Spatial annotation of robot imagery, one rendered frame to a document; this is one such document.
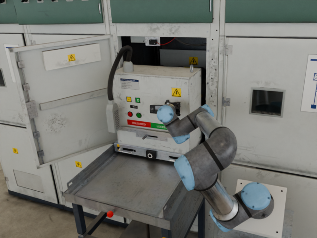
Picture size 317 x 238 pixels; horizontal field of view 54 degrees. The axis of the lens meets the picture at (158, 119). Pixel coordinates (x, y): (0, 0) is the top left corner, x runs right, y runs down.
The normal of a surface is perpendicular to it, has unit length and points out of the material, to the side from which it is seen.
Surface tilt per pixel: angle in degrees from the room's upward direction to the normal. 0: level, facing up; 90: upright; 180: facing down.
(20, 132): 90
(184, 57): 90
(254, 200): 40
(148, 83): 90
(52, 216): 0
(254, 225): 45
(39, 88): 90
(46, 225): 0
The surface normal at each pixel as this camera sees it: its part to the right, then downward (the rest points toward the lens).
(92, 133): 0.59, 0.29
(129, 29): -0.40, 0.37
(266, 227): -0.31, -0.39
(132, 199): -0.05, -0.92
